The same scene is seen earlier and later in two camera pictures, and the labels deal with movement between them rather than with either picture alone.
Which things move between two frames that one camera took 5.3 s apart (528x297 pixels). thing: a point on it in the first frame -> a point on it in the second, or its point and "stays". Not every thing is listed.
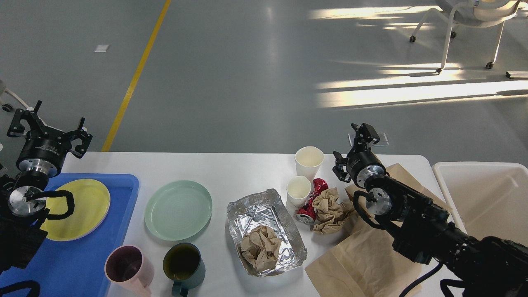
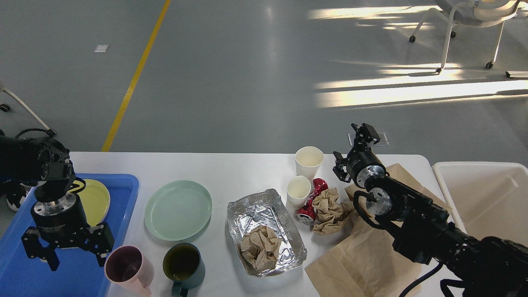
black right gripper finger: [365, 134] stays
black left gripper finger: [17, 130] -> [34, 248]
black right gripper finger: [338, 169] stays
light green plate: [177, 210] stays
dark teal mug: [183, 264] stays
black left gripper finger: [81, 134] -> [102, 242]
